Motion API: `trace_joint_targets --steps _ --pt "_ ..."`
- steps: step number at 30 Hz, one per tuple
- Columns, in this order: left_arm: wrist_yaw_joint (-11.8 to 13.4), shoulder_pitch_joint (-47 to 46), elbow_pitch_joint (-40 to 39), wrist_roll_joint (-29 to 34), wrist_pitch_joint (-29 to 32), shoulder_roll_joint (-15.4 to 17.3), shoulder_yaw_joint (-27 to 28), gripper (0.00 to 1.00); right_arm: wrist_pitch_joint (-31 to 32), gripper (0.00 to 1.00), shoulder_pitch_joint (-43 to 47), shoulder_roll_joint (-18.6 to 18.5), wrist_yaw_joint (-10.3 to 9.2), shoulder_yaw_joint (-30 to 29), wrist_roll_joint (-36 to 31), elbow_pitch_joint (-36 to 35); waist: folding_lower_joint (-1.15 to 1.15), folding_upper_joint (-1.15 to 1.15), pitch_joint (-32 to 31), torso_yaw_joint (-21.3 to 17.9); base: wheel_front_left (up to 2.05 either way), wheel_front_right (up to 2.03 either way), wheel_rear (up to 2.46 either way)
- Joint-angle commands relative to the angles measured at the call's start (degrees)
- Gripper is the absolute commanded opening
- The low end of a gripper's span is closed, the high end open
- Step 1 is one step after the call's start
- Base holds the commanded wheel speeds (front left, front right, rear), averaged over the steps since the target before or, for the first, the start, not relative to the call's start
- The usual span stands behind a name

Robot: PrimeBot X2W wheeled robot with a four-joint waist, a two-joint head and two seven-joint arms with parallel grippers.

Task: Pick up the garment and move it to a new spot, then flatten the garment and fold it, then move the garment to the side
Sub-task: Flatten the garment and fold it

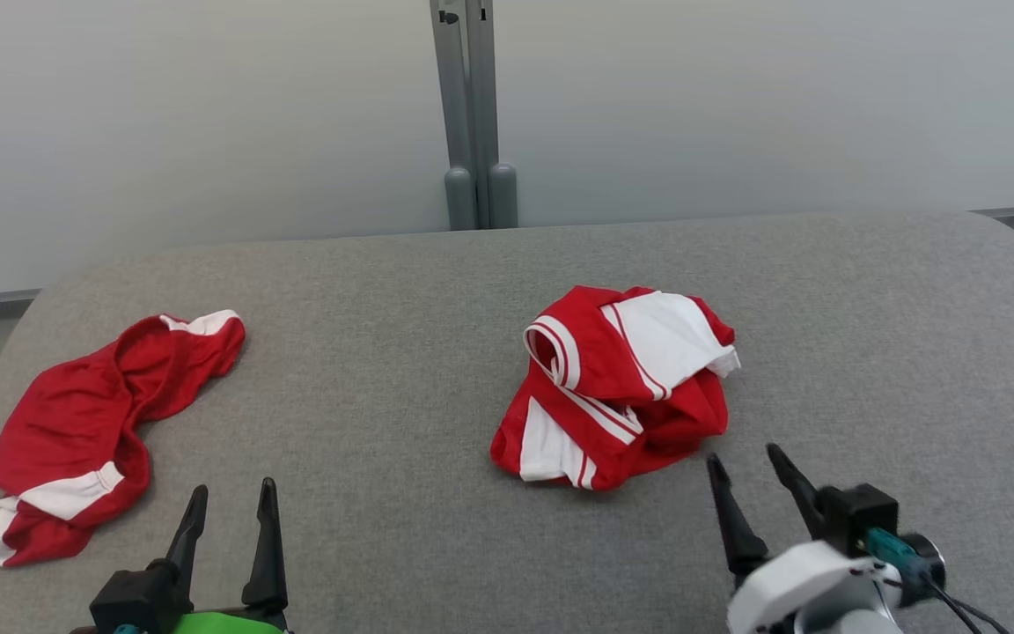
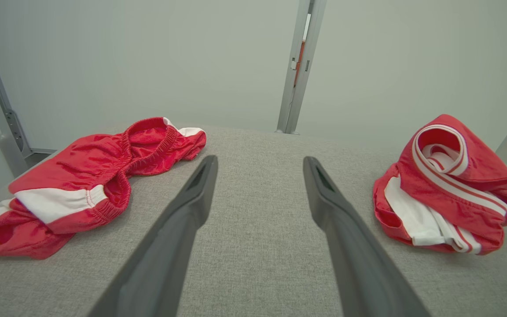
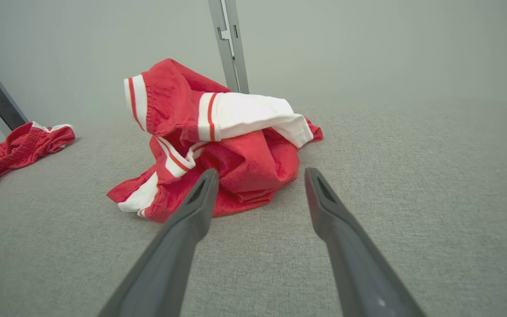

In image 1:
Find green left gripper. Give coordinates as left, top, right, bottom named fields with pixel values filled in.
left=164, top=478, right=292, bottom=634

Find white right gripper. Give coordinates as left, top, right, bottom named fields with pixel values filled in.
left=706, top=443, right=903, bottom=634

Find red shorts with white trim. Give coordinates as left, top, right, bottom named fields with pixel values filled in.
left=0, top=309, right=246, bottom=568

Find red white jersey shirt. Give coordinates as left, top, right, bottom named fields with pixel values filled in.
left=489, top=284, right=742, bottom=491

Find white partition panel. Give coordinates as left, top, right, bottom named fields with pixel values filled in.
left=0, top=0, right=451, bottom=309
left=494, top=0, right=1014, bottom=228

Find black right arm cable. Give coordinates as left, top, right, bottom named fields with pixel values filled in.
left=921, top=577, right=1012, bottom=634

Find grey partition post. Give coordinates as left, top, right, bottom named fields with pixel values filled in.
left=430, top=0, right=479, bottom=232
left=465, top=0, right=519, bottom=230

